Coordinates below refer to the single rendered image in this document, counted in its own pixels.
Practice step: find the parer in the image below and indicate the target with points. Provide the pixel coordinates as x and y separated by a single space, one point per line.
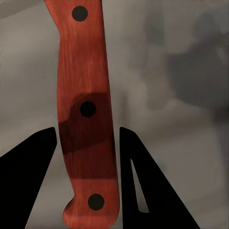
84 114

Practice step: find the drop in sink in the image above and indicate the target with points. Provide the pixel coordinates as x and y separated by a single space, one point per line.
168 64

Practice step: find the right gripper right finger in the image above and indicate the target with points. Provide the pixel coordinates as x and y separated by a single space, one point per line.
166 209

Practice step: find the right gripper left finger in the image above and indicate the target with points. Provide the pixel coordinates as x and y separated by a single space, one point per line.
22 171

